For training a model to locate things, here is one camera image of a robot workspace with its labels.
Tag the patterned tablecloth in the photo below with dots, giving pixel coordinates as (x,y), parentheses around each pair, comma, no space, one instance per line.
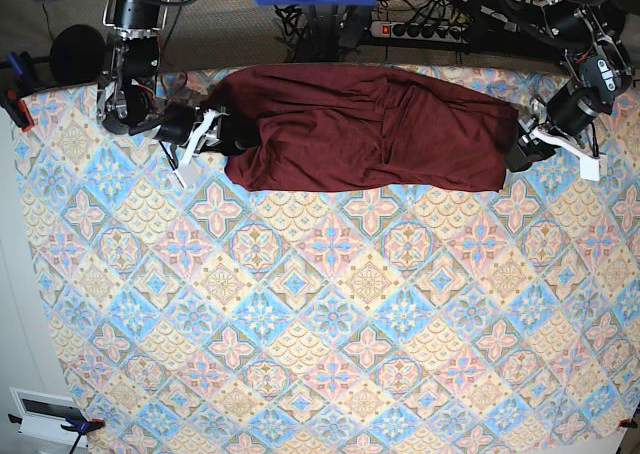
(402,319)

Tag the white power strip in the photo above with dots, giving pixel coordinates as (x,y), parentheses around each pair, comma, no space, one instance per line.
(416,31)

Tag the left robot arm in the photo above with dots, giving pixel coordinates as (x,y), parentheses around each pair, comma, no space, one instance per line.
(600,70)

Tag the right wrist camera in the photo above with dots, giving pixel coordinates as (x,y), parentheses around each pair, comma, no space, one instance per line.
(185,176)

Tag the blue clamp upper left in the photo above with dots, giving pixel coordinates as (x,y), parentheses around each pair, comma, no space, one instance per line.
(12,101)

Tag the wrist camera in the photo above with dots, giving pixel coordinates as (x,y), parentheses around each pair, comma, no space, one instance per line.
(185,176)
(592,169)

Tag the blue clamp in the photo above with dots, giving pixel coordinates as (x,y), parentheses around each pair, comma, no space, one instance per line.
(75,426)
(12,101)

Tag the maroon t-shirt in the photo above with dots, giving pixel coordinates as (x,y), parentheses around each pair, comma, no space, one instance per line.
(340,127)

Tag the orange clamp right edge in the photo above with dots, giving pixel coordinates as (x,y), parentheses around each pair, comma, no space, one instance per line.
(628,424)

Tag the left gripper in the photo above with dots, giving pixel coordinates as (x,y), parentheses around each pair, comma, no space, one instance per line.
(543,131)

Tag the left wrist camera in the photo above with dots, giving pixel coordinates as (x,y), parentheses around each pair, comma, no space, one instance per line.
(592,169)

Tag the black round stool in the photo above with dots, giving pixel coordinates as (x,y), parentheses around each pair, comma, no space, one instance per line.
(77,55)

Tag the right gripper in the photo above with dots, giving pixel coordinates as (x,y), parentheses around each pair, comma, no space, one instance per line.
(185,131)

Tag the white floor vent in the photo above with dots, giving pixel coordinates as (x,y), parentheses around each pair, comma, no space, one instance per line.
(42,416)

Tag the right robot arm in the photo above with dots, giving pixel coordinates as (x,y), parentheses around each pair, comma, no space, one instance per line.
(126,64)

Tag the blue clamp lower left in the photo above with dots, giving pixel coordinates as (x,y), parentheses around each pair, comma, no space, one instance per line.
(75,426)

